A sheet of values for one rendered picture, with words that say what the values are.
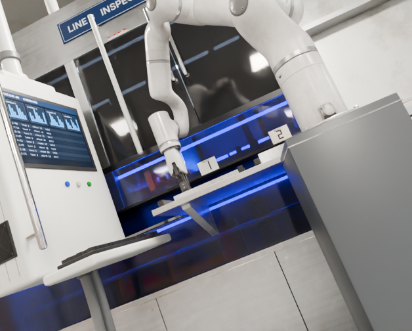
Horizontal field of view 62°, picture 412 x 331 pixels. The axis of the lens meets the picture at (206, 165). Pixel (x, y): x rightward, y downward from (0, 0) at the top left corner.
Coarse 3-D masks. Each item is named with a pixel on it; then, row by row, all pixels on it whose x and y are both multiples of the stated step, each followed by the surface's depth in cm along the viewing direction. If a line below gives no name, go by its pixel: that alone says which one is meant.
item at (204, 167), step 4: (204, 160) 152; (208, 160) 152; (212, 160) 151; (200, 164) 152; (204, 164) 152; (208, 164) 151; (212, 164) 151; (216, 164) 150; (200, 168) 152; (204, 168) 151; (208, 168) 151; (212, 168) 151; (216, 168) 150; (204, 172) 151; (208, 172) 151
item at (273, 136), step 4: (280, 128) 147; (284, 128) 147; (268, 132) 148; (272, 132) 148; (284, 132) 147; (288, 132) 146; (272, 136) 147; (276, 136) 147; (280, 136) 147; (284, 136) 146; (288, 136) 146; (272, 140) 147; (276, 140) 147; (280, 140) 147
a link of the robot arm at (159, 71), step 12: (156, 60) 127; (168, 60) 129; (156, 72) 128; (168, 72) 130; (156, 84) 129; (168, 84) 130; (156, 96) 130; (168, 96) 131; (180, 108) 137; (180, 120) 138; (180, 132) 137
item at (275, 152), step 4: (280, 144) 109; (272, 148) 110; (276, 148) 109; (280, 148) 109; (264, 152) 110; (268, 152) 110; (272, 152) 110; (276, 152) 109; (280, 152) 109; (260, 156) 110; (264, 156) 110; (268, 156) 110; (272, 156) 109; (276, 156) 109; (260, 160) 110; (264, 160) 110
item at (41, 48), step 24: (96, 0) 174; (48, 24) 178; (120, 24) 170; (24, 48) 179; (48, 48) 176; (72, 48) 173; (96, 48) 171; (24, 72) 177; (48, 72) 174; (72, 72) 171; (264, 96) 151; (216, 120) 153; (96, 144) 163
